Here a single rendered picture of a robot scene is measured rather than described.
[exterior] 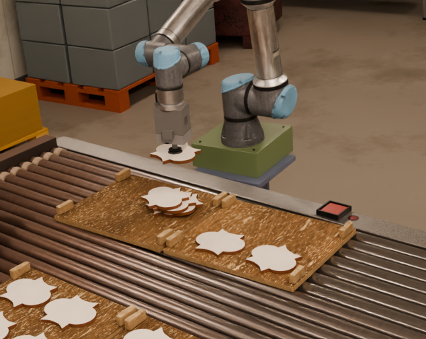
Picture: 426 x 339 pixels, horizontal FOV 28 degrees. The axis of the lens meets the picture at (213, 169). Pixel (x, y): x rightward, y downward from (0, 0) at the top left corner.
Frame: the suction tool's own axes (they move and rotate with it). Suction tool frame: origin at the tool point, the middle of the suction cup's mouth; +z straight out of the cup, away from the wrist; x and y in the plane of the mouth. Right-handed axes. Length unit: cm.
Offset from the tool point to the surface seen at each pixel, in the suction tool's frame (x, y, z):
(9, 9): 350, -287, 46
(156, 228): -11.0, -3.0, 18.4
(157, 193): 2.2, -8.1, 13.9
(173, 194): 2.3, -2.9, 13.9
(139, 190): 11.9, -19.0, 18.4
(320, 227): -0.5, 42.5, 18.3
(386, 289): -25, 65, 20
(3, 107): 212, -209, 73
